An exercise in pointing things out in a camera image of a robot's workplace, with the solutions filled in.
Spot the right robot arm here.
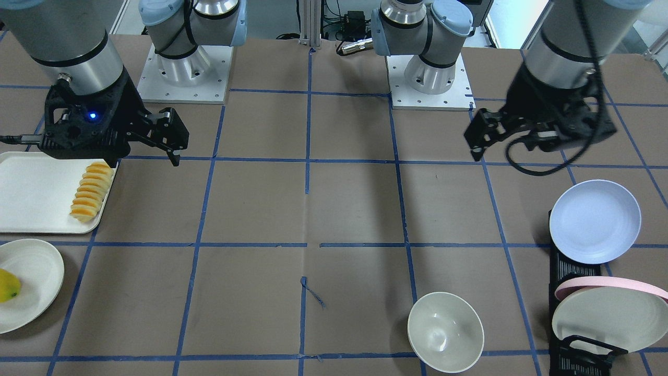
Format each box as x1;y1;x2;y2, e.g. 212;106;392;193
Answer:
2;1;247;167

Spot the white rectangular tray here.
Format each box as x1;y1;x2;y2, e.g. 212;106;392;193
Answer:
1;151;106;234

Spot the black dish rack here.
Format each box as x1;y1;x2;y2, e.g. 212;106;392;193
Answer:
548;240;628;375

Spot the sliced bread loaf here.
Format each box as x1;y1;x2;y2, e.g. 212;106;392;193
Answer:
69;160;115;223

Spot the cream plate in rack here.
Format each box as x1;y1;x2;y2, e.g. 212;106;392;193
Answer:
552;287;667;353

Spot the cream bowl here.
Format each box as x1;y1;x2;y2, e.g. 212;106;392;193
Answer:
407;292;486;373

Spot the pink plate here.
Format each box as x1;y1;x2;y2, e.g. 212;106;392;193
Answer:
554;276;667;302

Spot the yellow lemon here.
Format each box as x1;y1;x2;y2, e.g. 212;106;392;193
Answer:
0;269;22;303

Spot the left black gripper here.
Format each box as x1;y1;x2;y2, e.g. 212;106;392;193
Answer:
464;63;617;161

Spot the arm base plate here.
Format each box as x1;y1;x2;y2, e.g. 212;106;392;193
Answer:
386;55;476;111
137;45;234;104

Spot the cream plate with lemon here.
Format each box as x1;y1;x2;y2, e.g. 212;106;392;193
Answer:
1;239;65;334

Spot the blue plate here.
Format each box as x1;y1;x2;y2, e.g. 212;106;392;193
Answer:
549;179;642;264

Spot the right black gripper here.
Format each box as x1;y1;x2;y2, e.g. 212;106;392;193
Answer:
40;70;190;167

